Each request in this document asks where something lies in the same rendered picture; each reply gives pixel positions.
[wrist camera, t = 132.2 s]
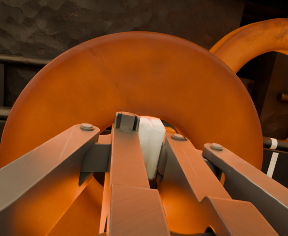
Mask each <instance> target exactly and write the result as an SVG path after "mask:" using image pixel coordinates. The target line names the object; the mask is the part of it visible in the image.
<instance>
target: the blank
mask: <svg viewBox="0 0 288 236"><path fill-rule="evenodd" d="M117 112H129V113H133V114H137V115H139V116H149V117H154V118H159V119H162V120H164V121H166V122H168V123H170V124H171V125H173V126H174V127H175V129H176V131H177V133H178V134H180V135H182V136H183V137H186V138H188V139H189V140H190V142H191V143H192V145H193V146H194V147H195V149H197V150H201V151H203V148H204V144H213V143H216V144H220V145H222V146H223V147H224V148H226V149H228V150H229V151H231V152H232V153H234V154H235V155H237V156H238V157H240V158H242V159H243V160H245V161H246V162H248V163H249V164H251V165H252V166H254V167H255V168H257V169H258V170H260V171H261V169H262V162H263V136H262V129H261V124H260V121H259V117H258V113H257V110H256V108H255V105H254V103H253V100H252V98H251V96H250V95H249V93H248V91H247V89H246V88H245V86H244V84H243V83H242V82H241V80H240V79H239V78H238V76H237V75H236V74H235V73H234V72H233V70H232V69H231V68H230V67H229V66H228V65H227V64H225V63H224V62H223V61H222V60H221V59H219V58H218V57H217V56H215V55H214V54H213V53H211V52H210V51H208V50H207V49H205V48H203V47H201V46H199V45H197V44H195V43H193V42H191V41H188V40H186V39H183V38H180V37H176V36H172V35H169V34H164V33H158V32H148V31H129V32H120V33H114V34H109V35H105V36H101V37H97V38H94V39H91V40H88V41H86V42H83V43H81V44H79V45H76V46H74V47H73V48H71V49H69V50H67V51H65V52H64V53H62V54H61V55H59V56H58V57H56V58H55V59H53V60H52V61H50V62H49V63H48V64H47V65H46V66H44V67H43V68H42V69H41V70H40V71H39V72H38V73H37V74H36V75H35V76H34V77H33V78H32V79H31V80H30V82H29V83H28V84H27V85H26V87H25V88H24V89H23V91H22V92H21V93H20V95H19V97H18V98H17V100H16V102H15V103H14V105H13V107H12V109H11V111H10V113H9V116H8V118H7V120H6V123H5V126H4V130H3V133H2V138H1V142H0V169H1V168H2V167H4V166H6V165H8V164H9V163H11V162H13V161H14V160H16V159H18V158H19V157H21V156H23V155H24V154H26V153H28V152H30V151H31V150H33V149H35V148H37V147H38V146H40V145H42V144H43V143H45V142H47V141H49V140H50V139H52V138H53V137H55V136H57V135H59V134H60V133H62V132H64V131H65V130H67V129H69V128H71V127H72V126H74V125H78V124H91V125H93V126H95V127H97V128H99V129H100V132H99V134H101V133H102V132H103V131H104V130H105V129H106V128H108V127H109V126H110V125H112V124H114V120H115V115H116V113H117ZM103 192H104V187H103V186H102V185H101V184H100V183H99V182H98V181H97V180H96V179H95V178H94V176H92V179H91V181H90V182H89V183H88V184H87V186H86V187H85V188H84V189H83V191H82V192H81V193H80V194H79V196H78V197H77V198H76V199H75V201H74V202H73V203H72V205H71V206H70V207H69V208H68V210H67V211H66V212H65V214H64V215H63V216H62V217H61V218H60V219H59V221H58V222H57V223H56V224H55V226H54V227H53V228H52V230H51V231H50V232H49V233H48V235H47V236H95V235H98V234H99V228H100V219H101V210H102V201H103Z"/></svg>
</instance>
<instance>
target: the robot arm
mask: <svg viewBox="0 0 288 236"><path fill-rule="evenodd" d="M99 132H100V129H99V128H97V127H95V126H93V125H91V124H78V125H74V126H72V127H71V128H69V129H67V130H65V131H64V132H62V133H60V134H59V135H57V136H55V137H53V138H52V139H50V140H49V141H47V142H45V143H43V144H42V145H40V146H38V147H37V148H35V149H33V150H31V151H30V152H28V153H26V154H24V155H23V156H21V157H19V158H18V159H16V160H14V161H13V162H11V163H9V164H8V165H6V166H4V167H2V168H1V169H0V236H47V235H48V233H49V232H50V231H51V230H52V228H53V227H54V226H55V224H56V223H57V222H58V221H59V219H60V218H61V217H62V216H63V215H64V214H65V212H66V211H67V210H68V208H69V207H70V206H71V205H72V203H73V202H74V201H75V199H76V198H77V197H78V196H79V194H80V193H81V192H82V191H83V189H84V188H85V187H86V186H87V184H88V183H89V182H90V181H91V179H92V175H93V172H106V173H105V183H104V192H103V201H102V210H101V219H100V228H99V234H98V235H95V236H288V189H287V188H286V187H284V186H283V185H281V184H280V183H278V182H277V181H275V180H273V179H272V178H270V177H269V176H268V175H266V174H265V173H263V172H261V171H260V170H258V169H257V168H255V167H254V166H252V165H251V164H249V163H248V162H246V161H245V160H243V159H242V158H240V157H238V156H237V155H235V154H234V153H232V152H231V151H229V150H228V149H226V148H224V147H223V146H222V145H220V144H216V143H213V144H204V148H203V151H201V150H197V149H195V147H194V146H193V145H192V143H191V142H190V140H189V139H188V138H186V137H183V136H182V135H180V134H177V133H176V131H175V130H174V129H172V128H170V127H165V126H163V124H162V122H161V120H160V119H159V118H154V117H149V116H139V115H137V114H133V113H129V112H117V113H116V115H115V120H114V124H112V130H111V134H108V135H100V134H99ZM157 170H158V175H157V179H156V184H155V188H154V189H150V185H149V180H150V181H153V179H155V177H156V173H157ZM223 173H224V175H225V181H224V185H223V186H222V184H221V183H220V182H221V179H222V175H223Z"/></svg>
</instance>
